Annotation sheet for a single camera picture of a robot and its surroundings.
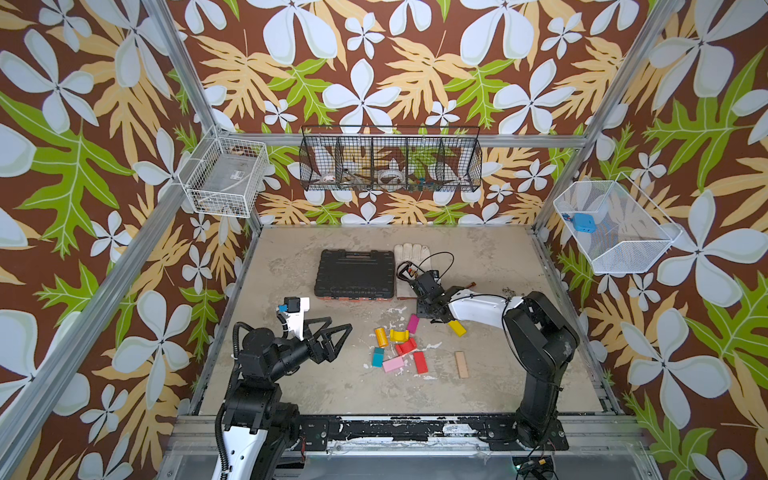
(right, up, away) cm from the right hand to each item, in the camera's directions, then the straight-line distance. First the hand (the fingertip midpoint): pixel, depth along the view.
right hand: (423, 306), depth 98 cm
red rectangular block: (-2, -14, -11) cm, 19 cm away
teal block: (-15, -13, -11) cm, 23 cm away
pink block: (-10, -15, -11) cm, 22 cm away
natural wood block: (+10, -15, -13) cm, 22 cm away
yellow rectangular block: (+10, -6, -5) cm, 13 cm away
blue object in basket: (+46, +27, -11) cm, 54 cm away
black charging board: (-5, +11, +6) cm, 14 cm away
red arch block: (-7, -10, -11) cm, 16 cm away
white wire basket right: (+52, +24, -16) cm, 60 cm away
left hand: (-24, +1, -29) cm, 38 cm away
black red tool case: (-23, +10, +3) cm, 25 cm away
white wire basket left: (-61, +41, -11) cm, 74 cm away
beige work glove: (-1, +18, +14) cm, 22 cm away
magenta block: (-4, -5, -5) cm, 8 cm away
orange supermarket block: (-14, -8, -7) cm, 18 cm away
